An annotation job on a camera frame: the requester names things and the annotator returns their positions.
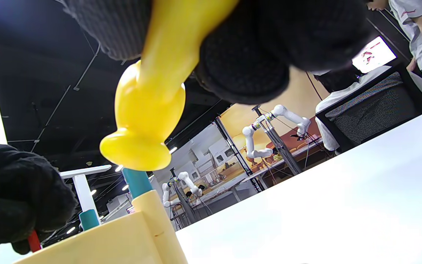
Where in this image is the person's right hand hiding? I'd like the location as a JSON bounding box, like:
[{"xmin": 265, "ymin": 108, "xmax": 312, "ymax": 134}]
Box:
[{"xmin": 63, "ymin": 0, "xmax": 380, "ymax": 105}]

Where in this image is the person's left hand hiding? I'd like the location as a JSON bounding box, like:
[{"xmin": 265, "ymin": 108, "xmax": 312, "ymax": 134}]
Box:
[{"xmin": 0, "ymin": 135, "xmax": 79, "ymax": 259}]

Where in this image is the red toy nail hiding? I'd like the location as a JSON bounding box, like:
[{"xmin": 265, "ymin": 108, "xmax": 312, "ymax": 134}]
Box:
[{"xmin": 27, "ymin": 230, "xmax": 42, "ymax": 253}]

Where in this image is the yellow round tap bench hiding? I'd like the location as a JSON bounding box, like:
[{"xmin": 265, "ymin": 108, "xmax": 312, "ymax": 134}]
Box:
[{"xmin": 13, "ymin": 167, "xmax": 189, "ymax": 264}]

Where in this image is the yellow toy hammer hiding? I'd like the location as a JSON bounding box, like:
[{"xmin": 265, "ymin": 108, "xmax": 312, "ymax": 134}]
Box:
[{"xmin": 99, "ymin": 0, "xmax": 240, "ymax": 172}]

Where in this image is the orange room scene backdrop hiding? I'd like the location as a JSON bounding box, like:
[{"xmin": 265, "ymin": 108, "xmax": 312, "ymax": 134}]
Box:
[{"xmin": 218, "ymin": 68, "xmax": 343, "ymax": 173}]

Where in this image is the computer monitor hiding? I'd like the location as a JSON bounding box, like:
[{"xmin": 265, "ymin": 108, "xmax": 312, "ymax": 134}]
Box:
[{"xmin": 351, "ymin": 35, "xmax": 398, "ymax": 74}]

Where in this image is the black robot stand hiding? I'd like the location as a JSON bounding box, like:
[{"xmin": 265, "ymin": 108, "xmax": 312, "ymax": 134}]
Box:
[
  {"xmin": 251, "ymin": 105, "xmax": 304, "ymax": 176},
  {"xmin": 169, "ymin": 167, "xmax": 199, "ymax": 225}
]

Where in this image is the black backdrop stand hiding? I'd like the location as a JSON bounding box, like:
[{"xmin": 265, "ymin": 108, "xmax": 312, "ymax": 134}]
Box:
[{"xmin": 212, "ymin": 115, "xmax": 266, "ymax": 194}]

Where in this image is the black office chair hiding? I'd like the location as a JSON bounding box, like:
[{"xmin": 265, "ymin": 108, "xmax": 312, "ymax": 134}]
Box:
[{"xmin": 315, "ymin": 62, "xmax": 422, "ymax": 154}]

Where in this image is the grey workbench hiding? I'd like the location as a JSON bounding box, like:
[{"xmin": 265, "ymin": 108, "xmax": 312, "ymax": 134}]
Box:
[
  {"xmin": 240, "ymin": 137, "xmax": 325, "ymax": 176},
  {"xmin": 191, "ymin": 172, "xmax": 259, "ymax": 213}
]

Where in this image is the kitchen scene backdrop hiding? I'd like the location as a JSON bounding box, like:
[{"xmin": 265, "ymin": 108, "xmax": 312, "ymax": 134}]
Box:
[{"xmin": 174, "ymin": 125, "xmax": 255, "ymax": 191}]

